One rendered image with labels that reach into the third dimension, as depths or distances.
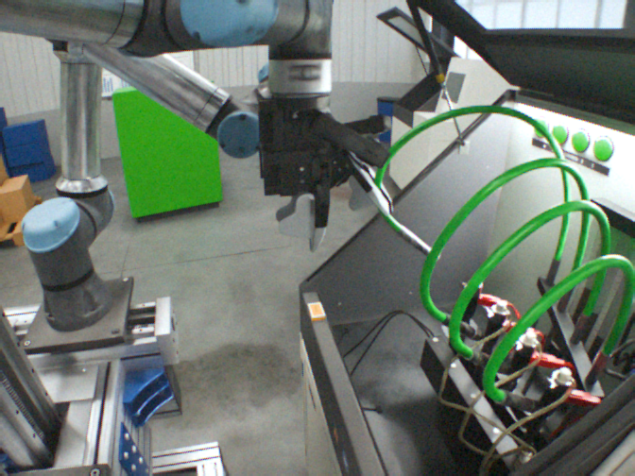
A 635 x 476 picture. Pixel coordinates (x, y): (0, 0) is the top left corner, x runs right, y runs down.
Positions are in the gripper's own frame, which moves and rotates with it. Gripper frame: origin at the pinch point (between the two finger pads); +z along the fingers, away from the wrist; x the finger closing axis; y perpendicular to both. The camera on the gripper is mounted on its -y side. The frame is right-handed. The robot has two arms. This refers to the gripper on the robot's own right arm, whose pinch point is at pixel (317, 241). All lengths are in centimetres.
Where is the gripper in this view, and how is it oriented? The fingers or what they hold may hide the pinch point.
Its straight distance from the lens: 53.4
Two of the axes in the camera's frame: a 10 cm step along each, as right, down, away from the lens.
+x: 2.1, 4.5, -8.7
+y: -9.8, 1.0, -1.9
